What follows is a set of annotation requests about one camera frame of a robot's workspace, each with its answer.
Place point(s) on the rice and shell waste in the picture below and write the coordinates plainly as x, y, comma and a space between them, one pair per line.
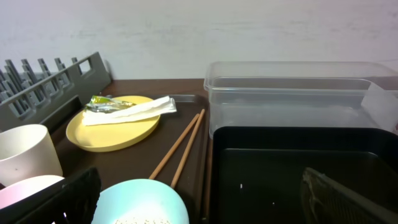
137, 220

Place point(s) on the grey dish rack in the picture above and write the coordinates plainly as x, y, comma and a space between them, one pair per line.
46, 97

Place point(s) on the wooden chopstick left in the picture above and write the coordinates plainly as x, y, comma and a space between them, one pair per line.
173, 148

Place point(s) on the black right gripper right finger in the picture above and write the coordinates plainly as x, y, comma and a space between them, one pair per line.
326, 201

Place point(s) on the light blue bowl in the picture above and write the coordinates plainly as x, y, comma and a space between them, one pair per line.
143, 198

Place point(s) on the black plastic bin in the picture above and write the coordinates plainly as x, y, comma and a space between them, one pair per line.
256, 171

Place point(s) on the white cup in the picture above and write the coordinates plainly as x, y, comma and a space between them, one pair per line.
27, 151

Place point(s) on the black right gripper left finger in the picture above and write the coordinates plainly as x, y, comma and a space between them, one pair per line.
71, 200

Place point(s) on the dark brown serving tray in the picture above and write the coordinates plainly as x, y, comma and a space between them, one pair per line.
139, 160

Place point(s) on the clear plastic bin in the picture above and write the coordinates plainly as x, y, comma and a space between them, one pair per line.
302, 94

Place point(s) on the yellow plate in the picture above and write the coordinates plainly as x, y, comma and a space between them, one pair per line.
109, 137

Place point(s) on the wooden chopstick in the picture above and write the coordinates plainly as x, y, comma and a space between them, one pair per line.
194, 124
173, 148

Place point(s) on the wooden chopstick right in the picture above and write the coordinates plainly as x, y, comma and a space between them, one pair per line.
194, 124

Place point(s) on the green foil wrapper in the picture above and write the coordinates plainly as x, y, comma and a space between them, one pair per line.
101, 104

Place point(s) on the white paper napkin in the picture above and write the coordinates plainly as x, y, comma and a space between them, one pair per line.
138, 112

